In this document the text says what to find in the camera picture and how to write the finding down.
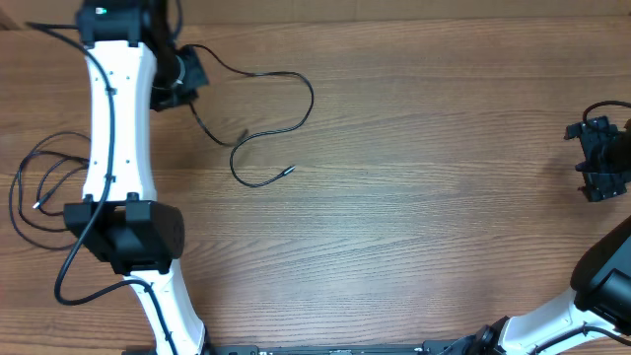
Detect long black USB cable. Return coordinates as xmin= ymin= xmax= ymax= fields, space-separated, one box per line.
xmin=182 ymin=42 xmax=316 ymax=189

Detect short black USB cable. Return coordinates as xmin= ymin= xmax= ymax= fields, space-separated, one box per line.
xmin=16 ymin=150 xmax=91 ymax=234

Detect black USB-A cable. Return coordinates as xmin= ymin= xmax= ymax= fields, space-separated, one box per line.
xmin=7 ymin=130 xmax=93 ymax=251

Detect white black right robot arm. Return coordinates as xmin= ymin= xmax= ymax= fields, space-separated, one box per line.
xmin=463 ymin=116 xmax=630 ymax=354

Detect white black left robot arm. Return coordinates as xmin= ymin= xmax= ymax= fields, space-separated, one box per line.
xmin=63 ymin=1 xmax=211 ymax=354

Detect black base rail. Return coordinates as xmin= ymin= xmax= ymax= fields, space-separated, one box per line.
xmin=122 ymin=338 xmax=487 ymax=355

